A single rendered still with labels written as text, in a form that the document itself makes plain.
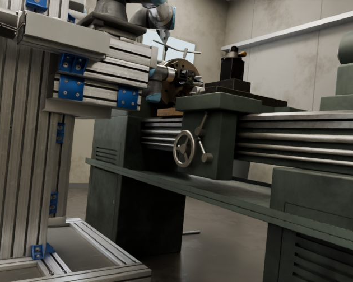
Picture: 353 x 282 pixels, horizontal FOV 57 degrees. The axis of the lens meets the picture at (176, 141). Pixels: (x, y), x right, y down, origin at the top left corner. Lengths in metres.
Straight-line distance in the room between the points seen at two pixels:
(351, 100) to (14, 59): 1.17
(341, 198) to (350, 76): 0.41
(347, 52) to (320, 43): 3.65
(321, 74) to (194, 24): 2.24
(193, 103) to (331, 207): 0.65
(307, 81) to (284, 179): 3.81
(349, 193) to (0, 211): 1.17
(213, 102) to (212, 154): 0.20
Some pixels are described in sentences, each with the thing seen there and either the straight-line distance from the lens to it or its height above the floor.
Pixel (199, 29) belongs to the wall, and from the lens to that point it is 5.78.
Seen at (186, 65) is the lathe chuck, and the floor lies 1.20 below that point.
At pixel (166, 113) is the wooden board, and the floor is 0.88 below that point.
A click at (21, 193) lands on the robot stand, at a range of 1.41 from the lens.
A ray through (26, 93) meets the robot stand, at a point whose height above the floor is 0.86.
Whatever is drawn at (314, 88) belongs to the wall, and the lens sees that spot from 4.71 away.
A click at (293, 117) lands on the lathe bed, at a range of 1.13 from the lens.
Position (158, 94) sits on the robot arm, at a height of 0.96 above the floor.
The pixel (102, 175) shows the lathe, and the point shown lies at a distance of 2.28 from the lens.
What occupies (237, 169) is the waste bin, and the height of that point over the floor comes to 0.45.
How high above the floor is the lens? 0.72
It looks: 1 degrees up
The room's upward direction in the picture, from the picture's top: 5 degrees clockwise
